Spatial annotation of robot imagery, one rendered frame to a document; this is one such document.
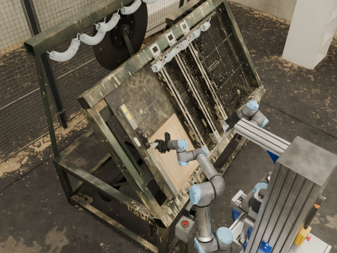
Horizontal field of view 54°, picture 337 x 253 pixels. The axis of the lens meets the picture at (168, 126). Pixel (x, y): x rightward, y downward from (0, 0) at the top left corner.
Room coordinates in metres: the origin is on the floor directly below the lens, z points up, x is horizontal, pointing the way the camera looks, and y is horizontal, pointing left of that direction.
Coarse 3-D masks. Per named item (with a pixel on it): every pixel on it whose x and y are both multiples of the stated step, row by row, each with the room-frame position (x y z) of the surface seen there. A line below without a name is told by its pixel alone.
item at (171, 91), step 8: (168, 56) 2.38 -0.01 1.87; (160, 72) 2.38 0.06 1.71; (160, 80) 2.38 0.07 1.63; (168, 80) 2.38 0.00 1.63; (168, 88) 2.33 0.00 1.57; (168, 96) 2.33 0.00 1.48; (176, 96) 2.31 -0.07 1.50; (176, 104) 2.29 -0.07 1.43; (184, 112) 2.25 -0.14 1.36; (184, 120) 2.24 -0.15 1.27; (192, 120) 2.25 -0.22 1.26; (192, 128) 2.20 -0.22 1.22; (200, 136) 2.19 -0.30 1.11; (200, 144) 2.14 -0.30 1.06; (208, 152) 2.13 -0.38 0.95
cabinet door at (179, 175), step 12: (168, 120) 2.15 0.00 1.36; (156, 132) 2.00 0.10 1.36; (168, 132) 2.07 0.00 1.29; (180, 132) 2.14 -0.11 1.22; (156, 156) 1.84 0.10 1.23; (168, 156) 1.91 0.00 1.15; (168, 168) 1.83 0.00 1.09; (180, 168) 1.89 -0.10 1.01; (192, 168) 1.96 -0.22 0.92; (180, 180) 1.81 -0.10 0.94
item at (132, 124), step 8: (120, 112) 1.95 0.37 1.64; (128, 112) 1.95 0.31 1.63; (128, 120) 1.91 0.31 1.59; (136, 128) 1.90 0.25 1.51; (136, 136) 1.87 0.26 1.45; (152, 152) 1.83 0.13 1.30; (152, 160) 1.79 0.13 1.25; (160, 168) 1.77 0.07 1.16; (160, 176) 1.74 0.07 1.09; (168, 176) 1.76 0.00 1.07; (168, 184) 1.71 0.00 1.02; (176, 192) 1.69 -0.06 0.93
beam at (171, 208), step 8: (256, 88) 3.20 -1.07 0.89; (256, 96) 3.08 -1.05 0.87; (232, 136) 2.47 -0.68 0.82; (216, 144) 2.28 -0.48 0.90; (224, 144) 2.34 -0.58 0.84; (216, 152) 2.21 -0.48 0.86; (192, 176) 1.88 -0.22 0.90; (200, 176) 1.92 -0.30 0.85; (184, 184) 1.80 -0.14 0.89; (192, 184) 1.82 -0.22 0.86; (184, 192) 1.72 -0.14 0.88; (176, 200) 1.63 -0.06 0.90; (184, 200) 1.67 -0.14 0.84; (168, 208) 1.54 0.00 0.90; (176, 208) 1.58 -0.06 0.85; (168, 216) 1.49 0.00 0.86; (160, 224) 1.44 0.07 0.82; (168, 224) 1.44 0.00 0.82
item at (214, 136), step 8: (168, 40) 2.60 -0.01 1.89; (176, 40) 2.65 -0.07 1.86; (184, 40) 2.57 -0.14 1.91; (176, 48) 2.60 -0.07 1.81; (176, 56) 2.60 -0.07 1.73; (176, 64) 2.57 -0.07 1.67; (184, 72) 2.54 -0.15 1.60; (184, 80) 2.52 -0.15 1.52; (192, 88) 2.49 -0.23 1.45; (192, 96) 2.46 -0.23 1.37; (200, 104) 2.43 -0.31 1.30; (200, 112) 2.41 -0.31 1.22; (208, 120) 2.37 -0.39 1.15; (208, 128) 2.35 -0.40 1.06; (216, 136) 2.31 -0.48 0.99
